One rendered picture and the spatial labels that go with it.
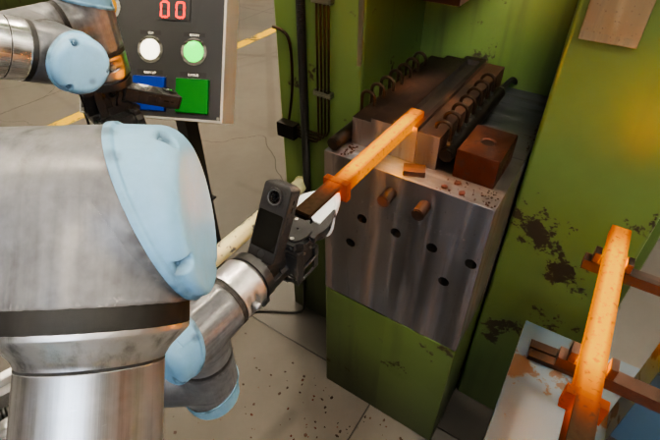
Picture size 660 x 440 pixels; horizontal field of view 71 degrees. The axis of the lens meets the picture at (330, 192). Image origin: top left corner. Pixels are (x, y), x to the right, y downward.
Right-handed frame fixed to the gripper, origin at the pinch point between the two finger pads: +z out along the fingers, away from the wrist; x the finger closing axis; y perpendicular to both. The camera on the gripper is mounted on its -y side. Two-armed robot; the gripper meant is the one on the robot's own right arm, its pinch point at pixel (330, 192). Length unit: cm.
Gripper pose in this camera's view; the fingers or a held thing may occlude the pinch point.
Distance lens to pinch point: 75.1
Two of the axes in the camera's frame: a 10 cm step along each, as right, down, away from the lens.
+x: 8.4, 3.3, -4.4
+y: 0.0, 8.0, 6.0
